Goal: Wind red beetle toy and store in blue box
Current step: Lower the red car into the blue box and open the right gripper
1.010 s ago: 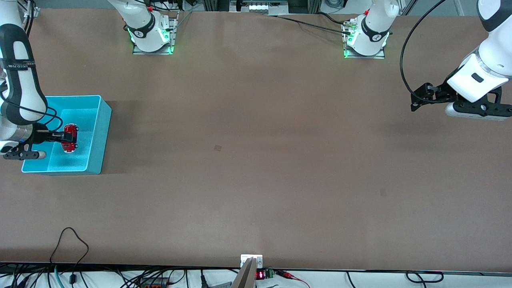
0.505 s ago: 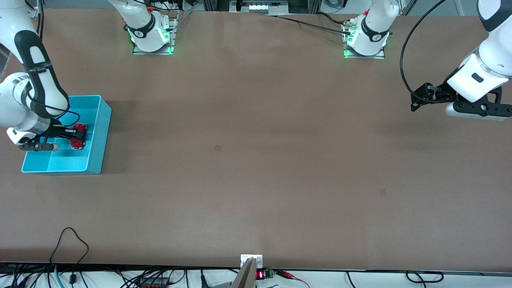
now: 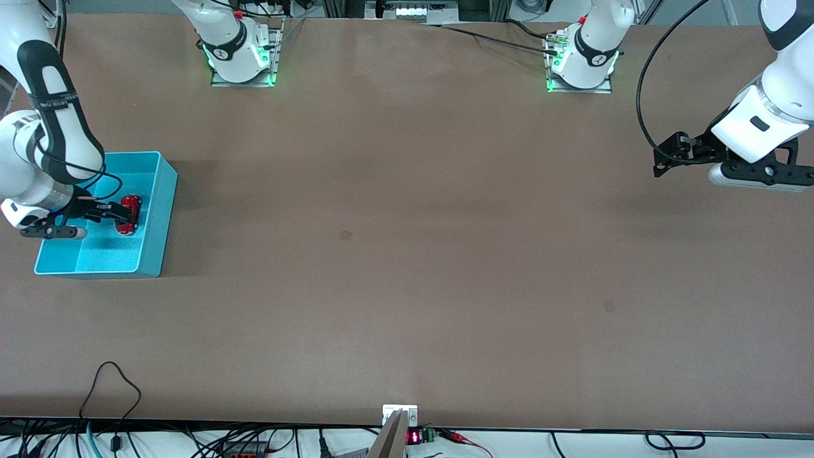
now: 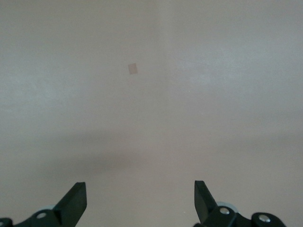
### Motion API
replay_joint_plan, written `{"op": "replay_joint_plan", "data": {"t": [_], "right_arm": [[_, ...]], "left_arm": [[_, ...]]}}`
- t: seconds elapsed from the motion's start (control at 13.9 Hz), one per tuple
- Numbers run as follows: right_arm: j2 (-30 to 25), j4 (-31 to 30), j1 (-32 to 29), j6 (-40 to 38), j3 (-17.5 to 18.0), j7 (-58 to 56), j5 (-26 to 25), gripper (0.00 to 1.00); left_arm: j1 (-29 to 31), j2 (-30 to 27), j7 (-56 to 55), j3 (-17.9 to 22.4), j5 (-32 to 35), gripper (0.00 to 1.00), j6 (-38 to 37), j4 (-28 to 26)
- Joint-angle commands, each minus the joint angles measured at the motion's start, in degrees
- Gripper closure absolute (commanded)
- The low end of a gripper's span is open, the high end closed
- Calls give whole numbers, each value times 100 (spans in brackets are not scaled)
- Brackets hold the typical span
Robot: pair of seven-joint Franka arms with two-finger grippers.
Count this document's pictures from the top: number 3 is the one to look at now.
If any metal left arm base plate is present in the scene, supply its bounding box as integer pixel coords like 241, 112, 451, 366
544, 29, 614, 94

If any thin black looped cable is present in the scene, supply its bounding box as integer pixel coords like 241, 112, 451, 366
79, 361, 142, 454

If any orange black power strip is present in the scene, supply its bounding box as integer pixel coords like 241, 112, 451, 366
219, 441, 271, 458

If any metal box with white lights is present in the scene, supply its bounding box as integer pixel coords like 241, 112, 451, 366
364, 0, 460, 25

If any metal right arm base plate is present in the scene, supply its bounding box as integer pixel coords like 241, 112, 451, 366
211, 18, 284, 88

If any red beetle toy car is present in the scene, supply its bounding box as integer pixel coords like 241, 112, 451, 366
118, 194, 143, 237

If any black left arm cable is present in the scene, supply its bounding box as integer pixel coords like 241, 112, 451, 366
637, 0, 712, 166

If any long black table cable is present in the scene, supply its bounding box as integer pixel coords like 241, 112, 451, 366
417, 23, 560, 55

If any red clip lead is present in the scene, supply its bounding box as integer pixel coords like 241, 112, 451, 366
439, 429, 493, 458

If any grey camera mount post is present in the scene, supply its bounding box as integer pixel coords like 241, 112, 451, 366
368, 405, 418, 458

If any black coiled cable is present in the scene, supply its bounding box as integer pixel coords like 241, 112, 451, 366
644, 431, 707, 450

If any blue plastic box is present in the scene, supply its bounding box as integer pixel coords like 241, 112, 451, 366
34, 151, 179, 279

